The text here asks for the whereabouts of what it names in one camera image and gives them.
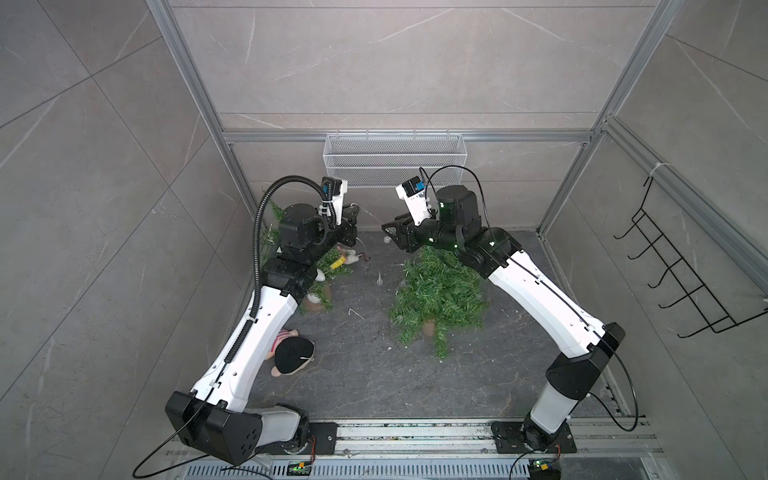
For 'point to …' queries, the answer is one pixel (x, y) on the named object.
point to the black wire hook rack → (682, 276)
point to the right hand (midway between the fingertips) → (393, 223)
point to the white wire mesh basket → (378, 160)
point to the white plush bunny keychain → (352, 257)
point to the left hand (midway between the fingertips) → (357, 201)
